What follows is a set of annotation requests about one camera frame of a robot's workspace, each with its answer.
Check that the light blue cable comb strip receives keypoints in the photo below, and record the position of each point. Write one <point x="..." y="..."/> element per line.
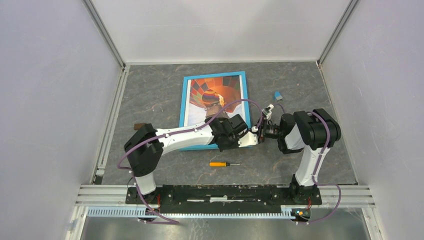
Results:
<point x="144" y="213"/>

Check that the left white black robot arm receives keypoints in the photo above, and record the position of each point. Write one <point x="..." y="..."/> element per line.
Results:
<point x="145" y="148"/>

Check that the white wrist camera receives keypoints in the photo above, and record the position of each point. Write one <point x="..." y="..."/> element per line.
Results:
<point x="267" y="112"/>
<point x="248" y="140"/>

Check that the small brown block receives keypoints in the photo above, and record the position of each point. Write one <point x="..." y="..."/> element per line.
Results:
<point x="138" y="126"/>

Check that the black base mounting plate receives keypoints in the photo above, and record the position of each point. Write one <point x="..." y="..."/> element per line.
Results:
<point x="225" y="199"/>

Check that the small blue eraser block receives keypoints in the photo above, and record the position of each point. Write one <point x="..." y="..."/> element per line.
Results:
<point x="277" y="96"/>

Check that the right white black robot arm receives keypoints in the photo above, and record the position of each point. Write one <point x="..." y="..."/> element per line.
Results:
<point x="312" y="133"/>

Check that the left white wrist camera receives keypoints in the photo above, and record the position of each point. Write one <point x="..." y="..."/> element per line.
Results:
<point x="248" y="140"/>

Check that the yellow handled screwdriver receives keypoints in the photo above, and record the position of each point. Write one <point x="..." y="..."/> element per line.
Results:
<point x="222" y="164"/>

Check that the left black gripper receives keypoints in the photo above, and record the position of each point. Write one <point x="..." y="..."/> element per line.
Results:
<point x="223" y="147"/>

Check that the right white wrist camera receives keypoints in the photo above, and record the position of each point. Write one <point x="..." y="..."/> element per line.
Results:
<point x="267" y="112"/>

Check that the blue picture frame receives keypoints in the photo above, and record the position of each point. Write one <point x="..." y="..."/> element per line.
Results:
<point x="217" y="95"/>

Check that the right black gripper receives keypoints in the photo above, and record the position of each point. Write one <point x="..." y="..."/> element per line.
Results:
<point x="262" y="130"/>

